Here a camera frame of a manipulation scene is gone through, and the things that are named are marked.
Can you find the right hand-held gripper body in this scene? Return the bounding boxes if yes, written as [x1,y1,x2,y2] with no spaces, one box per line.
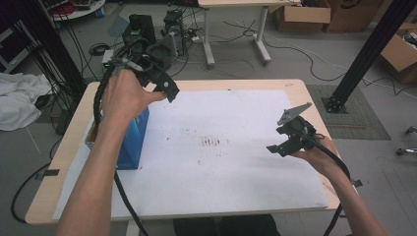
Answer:
[275,101,319,155]

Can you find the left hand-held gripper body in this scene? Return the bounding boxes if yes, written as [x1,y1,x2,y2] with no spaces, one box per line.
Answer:
[111,32,180,89]

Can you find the blue cardboard box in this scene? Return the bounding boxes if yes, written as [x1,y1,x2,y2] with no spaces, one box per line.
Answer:
[84,106,150,171]

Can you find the person's right hand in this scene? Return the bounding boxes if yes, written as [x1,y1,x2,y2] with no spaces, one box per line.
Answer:
[289,136,344,180]

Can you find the person's left hand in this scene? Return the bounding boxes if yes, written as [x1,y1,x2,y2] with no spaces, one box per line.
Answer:
[99,68,168,128]

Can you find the grey computer tower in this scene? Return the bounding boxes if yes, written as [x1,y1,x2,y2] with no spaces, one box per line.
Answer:
[162,9,185,57]

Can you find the grey floor mat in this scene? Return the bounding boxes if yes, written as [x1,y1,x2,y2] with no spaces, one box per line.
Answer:
[306,84,391,142]

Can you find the white foam board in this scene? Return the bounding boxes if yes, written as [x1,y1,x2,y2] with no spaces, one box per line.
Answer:
[52,88,329,221]

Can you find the round white table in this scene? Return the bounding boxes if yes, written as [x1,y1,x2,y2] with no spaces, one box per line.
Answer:
[48,0,106,22]

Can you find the person's dark clothing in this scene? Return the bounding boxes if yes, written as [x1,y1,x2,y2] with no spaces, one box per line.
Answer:
[172,213,282,236]

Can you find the white desk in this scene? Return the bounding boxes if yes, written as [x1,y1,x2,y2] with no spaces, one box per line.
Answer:
[196,0,296,67]

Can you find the black metal stand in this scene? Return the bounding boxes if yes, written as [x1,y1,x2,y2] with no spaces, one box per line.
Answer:
[0,0,89,96]

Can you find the chair caster base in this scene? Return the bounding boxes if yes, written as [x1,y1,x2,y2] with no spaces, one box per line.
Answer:
[395,125,417,157]

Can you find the small open cardboard box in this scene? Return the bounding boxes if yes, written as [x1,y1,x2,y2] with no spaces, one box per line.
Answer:
[274,0,332,33]

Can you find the large open cardboard box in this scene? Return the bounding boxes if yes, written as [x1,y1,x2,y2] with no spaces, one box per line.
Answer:
[379,22,417,85]

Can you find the tall brown cardboard box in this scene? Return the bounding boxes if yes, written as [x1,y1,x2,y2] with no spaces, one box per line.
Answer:
[324,0,386,33]

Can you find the white cloth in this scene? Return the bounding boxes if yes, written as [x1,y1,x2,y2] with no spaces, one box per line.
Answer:
[0,72,54,132]

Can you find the right hand-held gripper black cable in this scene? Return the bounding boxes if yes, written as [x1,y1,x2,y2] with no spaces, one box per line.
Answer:
[304,131,352,236]

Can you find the hand-held gripper black cable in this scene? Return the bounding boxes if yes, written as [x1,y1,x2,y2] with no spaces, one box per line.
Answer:
[92,63,150,236]
[304,131,352,236]

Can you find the black metal post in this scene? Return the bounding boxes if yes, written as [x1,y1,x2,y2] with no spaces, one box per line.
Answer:
[321,0,417,115]

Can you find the left hand-held gripper black cable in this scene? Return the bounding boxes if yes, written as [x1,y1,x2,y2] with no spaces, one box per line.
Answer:
[92,63,150,236]

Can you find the black floor cable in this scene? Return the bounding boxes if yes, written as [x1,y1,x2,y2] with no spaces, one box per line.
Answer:
[10,137,64,224]

